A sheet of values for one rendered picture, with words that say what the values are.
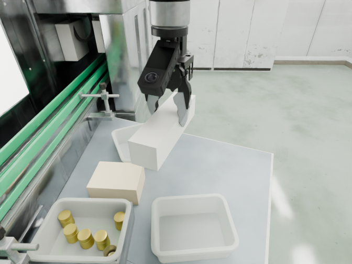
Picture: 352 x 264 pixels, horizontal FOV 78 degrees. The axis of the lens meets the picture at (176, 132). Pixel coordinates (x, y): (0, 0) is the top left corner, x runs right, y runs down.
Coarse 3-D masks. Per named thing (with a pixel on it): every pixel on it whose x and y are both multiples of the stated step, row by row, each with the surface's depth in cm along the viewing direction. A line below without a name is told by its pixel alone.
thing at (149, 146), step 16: (192, 96) 58; (160, 112) 51; (176, 112) 51; (192, 112) 59; (144, 128) 46; (160, 128) 46; (176, 128) 49; (128, 144) 43; (144, 144) 41; (160, 144) 42; (144, 160) 44; (160, 160) 44
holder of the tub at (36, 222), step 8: (40, 208) 65; (40, 216) 65; (32, 224) 61; (40, 224) 65; (128, 224) 60; (32, 232) 61; (128, 232) 60; (24, 240) 58; (128, 240) 60; (128, 248) 60; (120, 256) 52
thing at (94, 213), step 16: (64, 208) 65; (80, 208) 65; (96, 208) 64; (112, 208) 64; (128, 208) 61; (48, 224) 58; (80, 224) 65; (96, 224) 65; (112, 224) 65; (32, 240) 53; (48, 240) 58; (64, 240) 61; (112, 240) 61; (32, 256) 50; (48, 256) 50; (64, 256) 50; (80, 256) 51; (96, 256) 57; (112, 256) 50
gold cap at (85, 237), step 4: (80, 232) 58; (84, 232) 58; (88, 232) 58; (80, 236) 57; (84, 236) 57; (88, 236) 57; (92, 236) 59; (80, 240) 56; (84, 240) 57; (88, 240) 57; (92, 240) 59; (84, 244) 57; (88, 244) 58; (92, 244) 59; (84, 248) 58; (88, 248) 59
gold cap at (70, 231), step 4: (68, 224) 60; (72, 224) 60; (64, 228) 59; (68, 228) 59; (72, 228) 59; (76, 228) 59; (64, 232) 58; (68, 232) 58; (72, 232) 58; (76, 232) 59; (68, 236) 58; (72, 236) 59; (76, 236) 60; (68, 240) 59; (72, 240) 59; (76, 240) 60
